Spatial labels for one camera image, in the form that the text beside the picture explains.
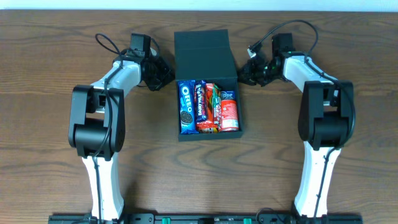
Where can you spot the red Hacks candy bag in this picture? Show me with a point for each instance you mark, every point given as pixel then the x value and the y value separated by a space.
pixel 209 122

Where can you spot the red Pringles can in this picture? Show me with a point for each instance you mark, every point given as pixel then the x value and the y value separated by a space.
pixel 229 116

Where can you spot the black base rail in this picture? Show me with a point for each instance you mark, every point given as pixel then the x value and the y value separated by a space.
pixel 263 218

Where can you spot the blue Oreo cookie pack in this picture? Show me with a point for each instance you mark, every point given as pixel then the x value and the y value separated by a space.
pixel 187 106

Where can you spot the yellow Hacks candy bag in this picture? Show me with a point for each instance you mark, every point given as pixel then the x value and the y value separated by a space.
pixel 210 130

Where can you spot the red KitKat bar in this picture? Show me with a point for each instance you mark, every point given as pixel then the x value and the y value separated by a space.
pixel 216 105

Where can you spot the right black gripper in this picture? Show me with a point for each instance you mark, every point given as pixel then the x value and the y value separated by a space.
pixel 257 73

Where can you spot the dark blue chocolate bar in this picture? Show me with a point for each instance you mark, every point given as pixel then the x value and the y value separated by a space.
pixel 200 102

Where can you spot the black box with hinged lid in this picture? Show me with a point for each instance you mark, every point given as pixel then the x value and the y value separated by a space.
pixel 206 55

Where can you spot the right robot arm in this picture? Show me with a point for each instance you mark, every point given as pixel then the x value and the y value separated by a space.
pixel 325 123

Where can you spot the blue Eclipse mint pack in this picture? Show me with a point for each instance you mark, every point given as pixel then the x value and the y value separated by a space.
pixel 228 95

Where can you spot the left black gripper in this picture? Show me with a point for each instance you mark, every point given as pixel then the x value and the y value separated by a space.
pixel 158 74

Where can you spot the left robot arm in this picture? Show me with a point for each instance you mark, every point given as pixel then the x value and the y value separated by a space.
pixel 97 125

